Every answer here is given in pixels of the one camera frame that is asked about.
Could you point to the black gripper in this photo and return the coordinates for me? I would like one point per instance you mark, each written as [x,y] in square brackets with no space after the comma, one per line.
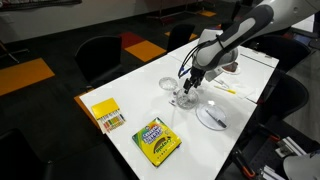
[197,74]

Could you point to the clear glass bowl container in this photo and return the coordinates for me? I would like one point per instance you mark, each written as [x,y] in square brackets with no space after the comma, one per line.
[187,99]

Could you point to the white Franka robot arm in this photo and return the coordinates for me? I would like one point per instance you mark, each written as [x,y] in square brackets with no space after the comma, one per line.
[233,36]

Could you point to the clear glass lid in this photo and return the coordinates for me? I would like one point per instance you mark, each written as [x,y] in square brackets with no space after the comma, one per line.
[167,83]

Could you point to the yellow highlighter pen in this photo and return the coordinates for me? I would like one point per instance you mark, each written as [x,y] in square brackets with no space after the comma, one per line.
[225,89]

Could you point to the white plate holding marker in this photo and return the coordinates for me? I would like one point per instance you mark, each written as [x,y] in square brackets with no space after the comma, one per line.
[208,120]

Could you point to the chocolate cross bread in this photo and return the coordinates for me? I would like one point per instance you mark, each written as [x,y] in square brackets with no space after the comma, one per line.
[230,67]

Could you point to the white plate under chocolate bread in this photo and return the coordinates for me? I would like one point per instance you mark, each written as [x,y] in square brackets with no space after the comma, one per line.
[233,72]

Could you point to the black office chair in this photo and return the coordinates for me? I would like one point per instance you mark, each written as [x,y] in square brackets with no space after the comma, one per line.
[180,35]
[20,156]
[286,96]
[100,56]
[283,50]

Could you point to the white paper napkin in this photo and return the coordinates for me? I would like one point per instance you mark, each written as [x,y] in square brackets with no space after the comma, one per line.
[245,89]

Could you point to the yellow green crayon box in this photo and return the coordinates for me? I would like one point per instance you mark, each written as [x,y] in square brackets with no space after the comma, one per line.
[156,141]

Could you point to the marker pack with yellow card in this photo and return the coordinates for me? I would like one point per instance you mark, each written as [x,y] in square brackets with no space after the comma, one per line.
[108,115]

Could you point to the black orange clamp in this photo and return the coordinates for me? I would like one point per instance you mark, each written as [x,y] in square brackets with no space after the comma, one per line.
[245,165]

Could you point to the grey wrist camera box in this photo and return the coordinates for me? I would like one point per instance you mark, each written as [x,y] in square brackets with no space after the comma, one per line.
[214,72]

